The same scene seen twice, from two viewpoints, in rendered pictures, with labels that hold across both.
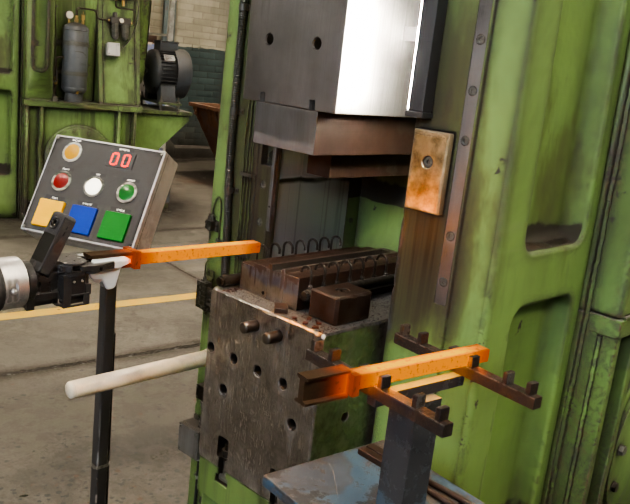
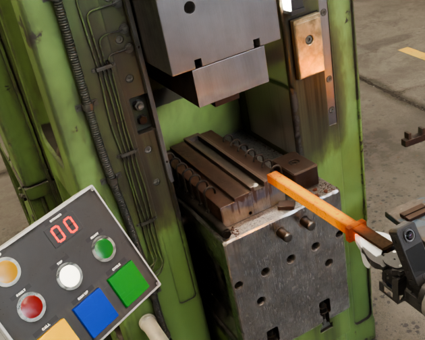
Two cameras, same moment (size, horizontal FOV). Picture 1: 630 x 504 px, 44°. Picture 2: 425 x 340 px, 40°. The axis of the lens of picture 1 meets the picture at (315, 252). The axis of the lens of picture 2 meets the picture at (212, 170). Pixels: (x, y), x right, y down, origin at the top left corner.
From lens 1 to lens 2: 1.91 m
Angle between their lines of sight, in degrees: 62
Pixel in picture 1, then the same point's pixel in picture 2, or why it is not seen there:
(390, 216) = (160, 116)
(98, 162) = (46, 252)
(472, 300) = (349, 106)
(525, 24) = not seen: outside the picture
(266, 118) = (210, 79)
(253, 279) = (237, 211)
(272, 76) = (204, 40)
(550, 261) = not seen: hidden behind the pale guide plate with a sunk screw
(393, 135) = not seen: hidden behind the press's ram
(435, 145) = (312, 25)
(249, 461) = (300, 318)
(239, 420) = (283, 303)
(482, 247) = (348, 72)
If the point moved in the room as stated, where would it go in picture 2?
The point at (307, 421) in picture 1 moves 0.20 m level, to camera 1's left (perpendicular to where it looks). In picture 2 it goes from (341, 249) to (330, 295)
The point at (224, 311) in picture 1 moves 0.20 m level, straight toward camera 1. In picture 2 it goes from (245, 249) to (322, 248)
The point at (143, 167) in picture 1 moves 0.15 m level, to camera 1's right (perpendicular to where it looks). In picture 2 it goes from (90, 214) to (121, 179)
